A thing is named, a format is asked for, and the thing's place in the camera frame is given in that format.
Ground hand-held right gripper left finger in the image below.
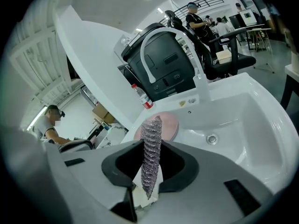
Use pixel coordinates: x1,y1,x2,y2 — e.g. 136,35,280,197
45,139,143,224

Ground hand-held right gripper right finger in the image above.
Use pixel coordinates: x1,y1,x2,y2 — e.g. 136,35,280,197
140,140,274,224

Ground large pink plate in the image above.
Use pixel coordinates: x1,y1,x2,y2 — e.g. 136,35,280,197
134,111,179,142

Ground marble counter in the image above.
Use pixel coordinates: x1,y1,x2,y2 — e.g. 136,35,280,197
97,122,129,149

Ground brown cardboard box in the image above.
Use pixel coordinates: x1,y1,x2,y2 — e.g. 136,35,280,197
92,102,115,124

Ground white ceramic sink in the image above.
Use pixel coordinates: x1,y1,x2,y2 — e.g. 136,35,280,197
121,72,296,193

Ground red-capped plastic bottle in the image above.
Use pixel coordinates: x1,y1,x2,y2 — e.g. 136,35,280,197
131,83,154,109

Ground white partition panel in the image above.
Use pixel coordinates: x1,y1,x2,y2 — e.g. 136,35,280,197
55,5,143,130

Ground white curved faucet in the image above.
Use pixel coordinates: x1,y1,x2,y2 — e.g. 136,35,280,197
139,27,211,101

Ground black appliance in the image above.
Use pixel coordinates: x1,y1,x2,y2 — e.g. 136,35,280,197
121,23,197,102

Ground black office chair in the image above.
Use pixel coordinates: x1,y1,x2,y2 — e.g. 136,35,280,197
164,10,256,80

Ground beige box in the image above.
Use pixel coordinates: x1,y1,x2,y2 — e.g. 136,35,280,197
216,51,232,64

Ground white table dark legs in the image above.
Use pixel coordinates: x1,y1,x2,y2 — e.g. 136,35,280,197
280,64,299,112

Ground black railing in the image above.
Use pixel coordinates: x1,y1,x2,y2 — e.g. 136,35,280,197
172,0,226,18

